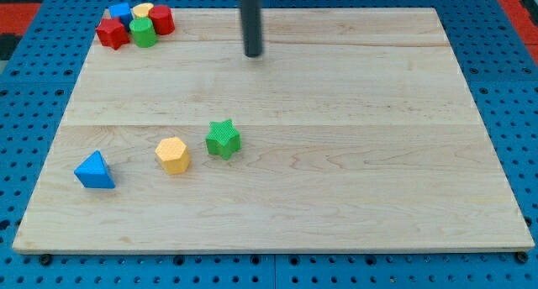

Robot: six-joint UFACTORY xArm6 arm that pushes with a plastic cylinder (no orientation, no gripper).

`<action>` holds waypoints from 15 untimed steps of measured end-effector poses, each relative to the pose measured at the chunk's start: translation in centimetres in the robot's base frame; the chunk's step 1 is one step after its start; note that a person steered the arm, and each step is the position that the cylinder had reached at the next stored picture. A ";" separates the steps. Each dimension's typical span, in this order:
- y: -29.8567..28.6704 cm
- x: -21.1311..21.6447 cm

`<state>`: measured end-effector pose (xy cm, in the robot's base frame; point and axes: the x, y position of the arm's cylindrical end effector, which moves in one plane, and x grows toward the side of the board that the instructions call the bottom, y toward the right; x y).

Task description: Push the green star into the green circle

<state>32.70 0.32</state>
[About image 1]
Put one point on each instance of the green star block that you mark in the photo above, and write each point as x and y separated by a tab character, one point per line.
223	139

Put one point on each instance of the red star block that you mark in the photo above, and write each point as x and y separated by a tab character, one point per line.
112	33

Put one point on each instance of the light wooden board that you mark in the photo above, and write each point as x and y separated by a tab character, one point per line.
359	136

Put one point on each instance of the yellow hexagon block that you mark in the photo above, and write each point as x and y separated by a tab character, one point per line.
173	156

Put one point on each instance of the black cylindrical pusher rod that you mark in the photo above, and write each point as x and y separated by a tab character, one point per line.
250	17

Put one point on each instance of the red cylinder block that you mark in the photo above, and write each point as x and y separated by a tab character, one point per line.
162	19

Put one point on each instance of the green cylinder block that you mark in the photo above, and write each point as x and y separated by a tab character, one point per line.
143	32

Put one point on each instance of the blue triangle block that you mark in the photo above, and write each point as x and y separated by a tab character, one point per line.
93	172

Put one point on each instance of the yellow cylinder block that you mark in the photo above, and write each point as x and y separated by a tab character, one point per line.
142	10

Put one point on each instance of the blue cube block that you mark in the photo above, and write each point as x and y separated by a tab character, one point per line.
123	12

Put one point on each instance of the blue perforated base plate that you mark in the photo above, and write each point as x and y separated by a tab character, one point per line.
37	82

